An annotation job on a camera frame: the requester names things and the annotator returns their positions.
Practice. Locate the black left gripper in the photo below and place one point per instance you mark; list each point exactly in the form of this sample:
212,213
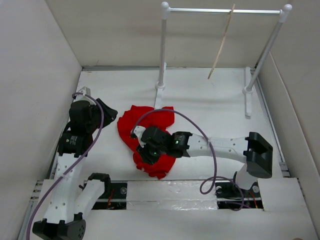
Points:
110,114

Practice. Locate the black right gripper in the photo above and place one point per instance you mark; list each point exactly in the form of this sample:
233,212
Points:
142,150

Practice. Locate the red t shirt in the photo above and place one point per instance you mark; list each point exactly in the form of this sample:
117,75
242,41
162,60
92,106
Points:
147,116

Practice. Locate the beige wooden hanger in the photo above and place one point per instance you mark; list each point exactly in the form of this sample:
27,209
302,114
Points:
222,41

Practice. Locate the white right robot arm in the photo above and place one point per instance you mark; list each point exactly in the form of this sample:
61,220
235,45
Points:
253,151

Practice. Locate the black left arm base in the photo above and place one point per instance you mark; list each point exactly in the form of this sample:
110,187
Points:
114,199

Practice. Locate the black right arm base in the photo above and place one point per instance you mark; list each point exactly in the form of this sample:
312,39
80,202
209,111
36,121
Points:
229,197

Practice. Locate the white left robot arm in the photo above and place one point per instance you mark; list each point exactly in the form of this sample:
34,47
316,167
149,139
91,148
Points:
70,203

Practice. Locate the white clothes rack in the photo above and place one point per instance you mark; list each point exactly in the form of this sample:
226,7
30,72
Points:
190,35

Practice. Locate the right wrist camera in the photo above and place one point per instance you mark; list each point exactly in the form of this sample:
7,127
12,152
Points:
137,132

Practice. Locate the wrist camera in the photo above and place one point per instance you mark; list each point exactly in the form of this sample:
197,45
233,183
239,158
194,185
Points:
82,94
137,132

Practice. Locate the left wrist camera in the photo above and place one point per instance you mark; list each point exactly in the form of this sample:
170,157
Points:
82,94

